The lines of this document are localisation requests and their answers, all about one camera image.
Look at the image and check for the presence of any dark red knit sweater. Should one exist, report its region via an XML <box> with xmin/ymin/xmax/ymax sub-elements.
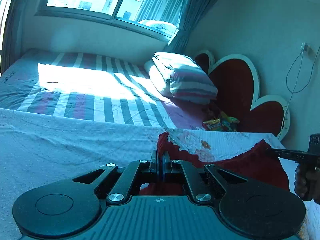
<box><xmin>139</xmin><ymin>132</ymin><xmax>291</xmax><ymax>196</ymax></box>

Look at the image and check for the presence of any person's right hand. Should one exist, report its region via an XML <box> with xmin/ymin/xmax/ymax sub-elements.
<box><xmin>294</xmin><ymin>165</ymin><xmax>320</xmax><ymax>205</ymax></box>

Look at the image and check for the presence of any colourful snack bag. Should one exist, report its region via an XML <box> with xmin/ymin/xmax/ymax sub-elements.
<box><xmin>202</xmin><ymin>112</ymin><xmax>240</xmax><ymax>132</ymax></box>

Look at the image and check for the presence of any striped bed sheet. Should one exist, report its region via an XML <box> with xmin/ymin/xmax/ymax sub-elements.
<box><xmin>1</xmin><ymin>49</ymin><xmax>204</xmax><ymax>129</ymax></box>

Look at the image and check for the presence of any striped pillow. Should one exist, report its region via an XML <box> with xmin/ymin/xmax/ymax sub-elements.
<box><xmin>144</xmin><ymin>52</ymin><xmax>217</xmax><ymax>105</ymax></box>

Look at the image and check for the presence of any red heart-shaped headboard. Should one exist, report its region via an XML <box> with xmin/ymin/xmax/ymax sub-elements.
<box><xmin>194</xmin><ymin>50</ymin><xmax>291</xmax><ymax>140</ymax></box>

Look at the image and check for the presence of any white floral bed sheet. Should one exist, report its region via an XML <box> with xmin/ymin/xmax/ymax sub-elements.
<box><xmin>0</xmin><ymin>107</ymin><xmax>320</xmax><ymax>240</ymax></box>

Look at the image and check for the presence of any large window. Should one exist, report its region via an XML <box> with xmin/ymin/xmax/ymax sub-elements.
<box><xmin>37</xmin><ymin>0</ymin><xmax>183</xmax><ymax>41</ymax></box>

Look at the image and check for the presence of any blue curtain right of window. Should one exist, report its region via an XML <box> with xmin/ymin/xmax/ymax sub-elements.
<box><xmin>164</xmin><ymin>0</ymin><xmax>218</xmax><ymax>54</ymax></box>

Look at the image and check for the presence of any white hanging cable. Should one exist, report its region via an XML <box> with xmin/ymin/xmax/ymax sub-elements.
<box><xmin>277</xmin><ymin>43</ymin><xmax>320</xmax><ymax>138</ymax></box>

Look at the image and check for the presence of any wall power outlet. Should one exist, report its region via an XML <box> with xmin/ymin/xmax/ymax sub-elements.
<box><xmin>300</xmin><ymin>42</ymin><xmax>315</xmax><ymax>57</ymax></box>

